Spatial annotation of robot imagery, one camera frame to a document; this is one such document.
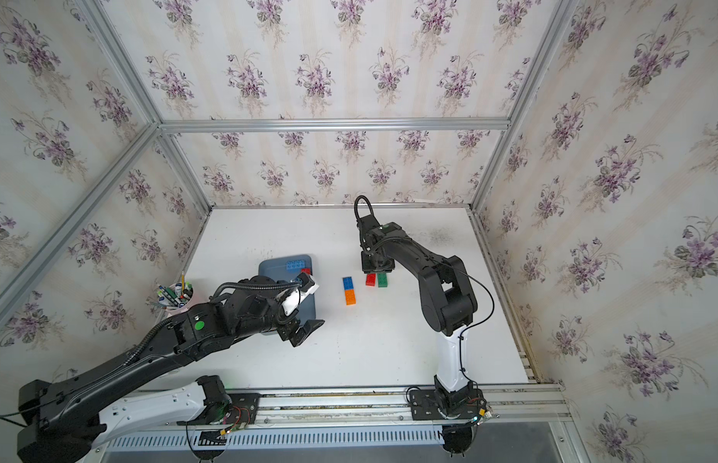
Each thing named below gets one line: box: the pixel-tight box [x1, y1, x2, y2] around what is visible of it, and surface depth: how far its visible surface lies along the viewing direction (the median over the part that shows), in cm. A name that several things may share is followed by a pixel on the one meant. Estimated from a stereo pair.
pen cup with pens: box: [156, 271, 200, 317], surface depth 84 cm
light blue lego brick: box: [285, 260, 306, 270], surface depth 103 cm
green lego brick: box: [377, 272, 388, 288], surface depth 98 cm
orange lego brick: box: [345, 289, 357, 305], surface depth 95 cm
